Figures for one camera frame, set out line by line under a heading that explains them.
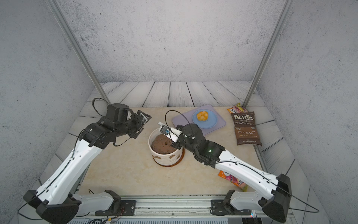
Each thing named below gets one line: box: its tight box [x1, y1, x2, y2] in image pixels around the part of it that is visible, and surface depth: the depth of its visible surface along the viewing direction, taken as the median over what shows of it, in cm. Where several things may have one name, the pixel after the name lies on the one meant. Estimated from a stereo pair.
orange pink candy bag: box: [218, 170, 249, 192], surface depth 82 cm
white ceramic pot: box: [148, 127, 184, 167], surface depth 80 cm
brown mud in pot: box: [151, 133, 177, 154], surface depth 88 cm
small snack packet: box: [227, 102, 248, 114], surface depth 117 cm
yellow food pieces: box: [196, 110, 209, 121], surface depth 113 cm
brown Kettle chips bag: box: [231, 111, 263, 147], surface depth 106 cm
